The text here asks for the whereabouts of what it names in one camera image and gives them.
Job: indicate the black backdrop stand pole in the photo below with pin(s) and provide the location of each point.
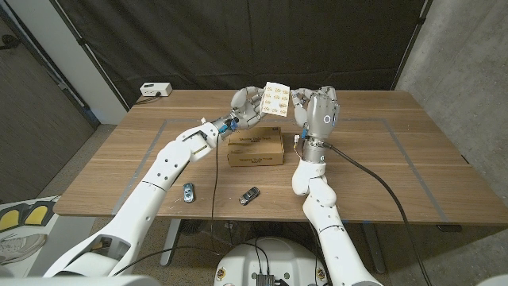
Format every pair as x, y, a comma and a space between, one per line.
91, 55
410, 43

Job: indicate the white table leg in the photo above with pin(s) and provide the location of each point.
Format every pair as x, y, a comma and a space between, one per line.
170, 242

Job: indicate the dark grey toy car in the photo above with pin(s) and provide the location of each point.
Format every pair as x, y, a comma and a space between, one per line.
249, 195

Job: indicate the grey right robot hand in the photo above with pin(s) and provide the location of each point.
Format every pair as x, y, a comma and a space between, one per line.
321, 113

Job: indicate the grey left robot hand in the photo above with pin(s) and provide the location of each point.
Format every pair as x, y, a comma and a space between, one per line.
246, 111

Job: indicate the white postage stamp sheet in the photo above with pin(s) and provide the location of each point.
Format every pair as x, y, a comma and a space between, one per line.
275, 99

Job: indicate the mat with yellow shapes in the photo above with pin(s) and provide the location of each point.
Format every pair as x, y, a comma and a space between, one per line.
24, 214

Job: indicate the grey sneaker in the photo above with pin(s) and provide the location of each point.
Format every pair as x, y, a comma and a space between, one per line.
21, 247

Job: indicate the grey tape outline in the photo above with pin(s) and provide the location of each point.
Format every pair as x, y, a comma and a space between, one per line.
412, 171

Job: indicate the brown cardboard box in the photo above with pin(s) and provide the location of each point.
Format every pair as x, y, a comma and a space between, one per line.
256, 149

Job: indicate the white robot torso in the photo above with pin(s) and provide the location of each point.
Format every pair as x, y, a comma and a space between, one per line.
274, 258

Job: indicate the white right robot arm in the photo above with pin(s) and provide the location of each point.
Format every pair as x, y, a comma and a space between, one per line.
329, 226

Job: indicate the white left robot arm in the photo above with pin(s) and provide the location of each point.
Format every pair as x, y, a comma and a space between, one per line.
151, 198

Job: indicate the blue toy car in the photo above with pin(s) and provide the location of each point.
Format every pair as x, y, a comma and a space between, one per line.
189, 192

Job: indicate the black finned module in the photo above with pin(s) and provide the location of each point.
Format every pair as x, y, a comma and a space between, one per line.
264, 280

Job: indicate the black backdrop curtain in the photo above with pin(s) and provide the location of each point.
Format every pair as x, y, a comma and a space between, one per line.
246, 43

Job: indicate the white power strip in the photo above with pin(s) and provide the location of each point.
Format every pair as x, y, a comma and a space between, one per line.
155, 89

